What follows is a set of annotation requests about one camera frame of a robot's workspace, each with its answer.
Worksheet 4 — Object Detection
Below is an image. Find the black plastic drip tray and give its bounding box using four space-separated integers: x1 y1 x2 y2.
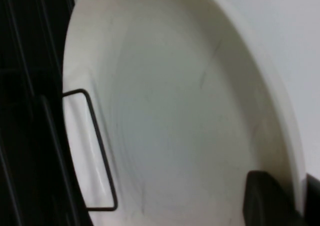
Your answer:
0 0 94 226

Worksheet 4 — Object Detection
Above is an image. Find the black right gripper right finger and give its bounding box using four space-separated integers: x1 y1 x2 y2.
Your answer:
305 172 320 226

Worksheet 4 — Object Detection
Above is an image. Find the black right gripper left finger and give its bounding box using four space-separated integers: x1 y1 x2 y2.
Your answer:
243 170 305 226

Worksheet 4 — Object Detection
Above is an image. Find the white round plate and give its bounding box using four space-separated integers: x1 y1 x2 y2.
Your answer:
61 0 308 226

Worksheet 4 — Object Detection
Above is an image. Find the black wire dish rack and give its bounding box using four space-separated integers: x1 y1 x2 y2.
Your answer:
0 0 119 226

